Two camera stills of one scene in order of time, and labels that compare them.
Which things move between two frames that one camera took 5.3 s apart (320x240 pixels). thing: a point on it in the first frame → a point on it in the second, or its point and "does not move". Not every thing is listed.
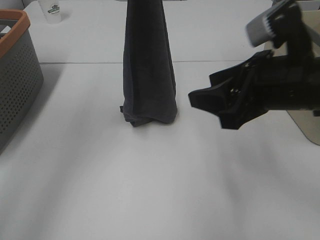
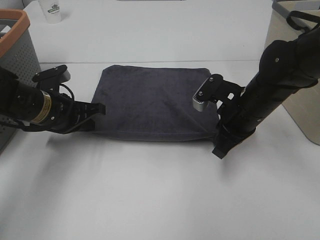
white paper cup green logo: x=51 y=10 does not move
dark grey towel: x=149 y=80 → x=153 y=103
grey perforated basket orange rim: x=21 y=71 does not move
